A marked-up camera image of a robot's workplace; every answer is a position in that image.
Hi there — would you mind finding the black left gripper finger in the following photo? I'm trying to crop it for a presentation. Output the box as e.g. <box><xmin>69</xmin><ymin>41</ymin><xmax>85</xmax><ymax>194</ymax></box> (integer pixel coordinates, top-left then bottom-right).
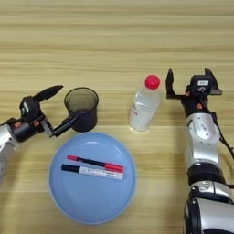
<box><xmin>52</xmin><ymin>112</ymin><xmax>82</xmax><ymax>138</ymax></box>
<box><xmin>32</xmin><ymin>84</ymin><xmax>65</xmax><ymax>103</ymax></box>

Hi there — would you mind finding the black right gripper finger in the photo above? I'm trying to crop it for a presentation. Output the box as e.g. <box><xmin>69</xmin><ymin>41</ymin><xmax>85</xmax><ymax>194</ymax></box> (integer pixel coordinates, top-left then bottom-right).
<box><xmin>204</xmin><ymin>67</ymin><xmax>220</xmax><ymax>91</ymax></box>
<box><xmin>165</xmin><ymin>67</ymin><xmax>176</xmax><ymax>96</ymax></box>

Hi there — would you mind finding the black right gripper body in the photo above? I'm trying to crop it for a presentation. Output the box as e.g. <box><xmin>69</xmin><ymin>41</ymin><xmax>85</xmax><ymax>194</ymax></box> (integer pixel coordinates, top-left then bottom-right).
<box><xmin>165</xmin><ymin>89</ymin><xmax>224</xmax><ymax>119</ymax></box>

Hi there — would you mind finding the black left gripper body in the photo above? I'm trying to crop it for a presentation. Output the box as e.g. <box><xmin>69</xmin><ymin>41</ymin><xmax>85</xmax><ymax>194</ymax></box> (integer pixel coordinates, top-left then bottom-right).
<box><xmin>11</xmin><ymin>116</ymin><xmax>56</xmax><ymax>143</ymax></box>

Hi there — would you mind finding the clear bottle with red cap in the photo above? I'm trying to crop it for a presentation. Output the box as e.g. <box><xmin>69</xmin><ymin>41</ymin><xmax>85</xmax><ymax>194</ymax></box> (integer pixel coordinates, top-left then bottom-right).
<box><xmin>128</xmin><ymin>74</ymin><xmax>162</xmax><ymax>133</ymax></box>

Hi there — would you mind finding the white marker with black cap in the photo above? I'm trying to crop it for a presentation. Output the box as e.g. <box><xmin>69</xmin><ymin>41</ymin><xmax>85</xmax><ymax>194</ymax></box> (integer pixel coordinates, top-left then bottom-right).
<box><xmin>61</xmin><ymin>164</ymin><xmax>124</xmax><ymax>181</ymax></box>

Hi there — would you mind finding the red and black pen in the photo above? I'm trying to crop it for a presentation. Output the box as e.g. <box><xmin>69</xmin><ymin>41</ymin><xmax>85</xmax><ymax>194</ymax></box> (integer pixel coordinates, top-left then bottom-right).
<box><xmin>67</xmin><ymin>154</ymin><xmax>125</xmax><ymax>174</ymax></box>

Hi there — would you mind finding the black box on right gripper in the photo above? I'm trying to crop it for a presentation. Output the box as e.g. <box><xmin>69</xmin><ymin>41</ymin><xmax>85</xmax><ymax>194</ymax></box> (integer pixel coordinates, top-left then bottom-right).
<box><xmin>189</xmin><ymin>74</ymin><xmax>217</xmax><ymax>94</ymax></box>

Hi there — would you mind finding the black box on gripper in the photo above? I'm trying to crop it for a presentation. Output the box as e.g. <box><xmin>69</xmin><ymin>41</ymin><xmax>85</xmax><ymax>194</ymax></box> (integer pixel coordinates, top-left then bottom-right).
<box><xmin>19</xmin><ymin>95</ymin><xmax>43</xmax><ymax>123</ymax></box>
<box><xmin>189</xmin><ymin>74</ymin><xmax>217</xmax><ymax>94</ymax></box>

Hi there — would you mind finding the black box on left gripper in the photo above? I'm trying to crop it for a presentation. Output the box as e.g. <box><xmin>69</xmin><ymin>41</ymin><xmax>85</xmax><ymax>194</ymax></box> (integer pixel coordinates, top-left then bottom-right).
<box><xmin>19</xmin><ymin>95</ymin><xmax>43</xmax><ymax>123</ymax></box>

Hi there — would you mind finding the black mesh pen cup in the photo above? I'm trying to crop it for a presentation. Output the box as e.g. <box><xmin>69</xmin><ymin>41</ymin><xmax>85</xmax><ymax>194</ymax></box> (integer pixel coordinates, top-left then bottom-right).
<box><xmin>63</xmin><ymin>87</ymin><xmax>100</xmax><ymax>133</ymax></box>

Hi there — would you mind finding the blue round plate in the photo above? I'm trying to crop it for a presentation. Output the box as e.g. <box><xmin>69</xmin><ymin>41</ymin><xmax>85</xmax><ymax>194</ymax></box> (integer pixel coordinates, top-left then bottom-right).
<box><xmin>48</xmin><ymin>132</ymin><xmax>138</xmax><ymax>226</ymax></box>

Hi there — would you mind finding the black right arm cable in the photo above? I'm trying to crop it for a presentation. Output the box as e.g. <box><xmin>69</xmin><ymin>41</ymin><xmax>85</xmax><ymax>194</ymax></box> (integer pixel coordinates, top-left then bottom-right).
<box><xmin>209</xmin><ymin>111</ymin><xmax>234</xmax><ymax>161</ymax></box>

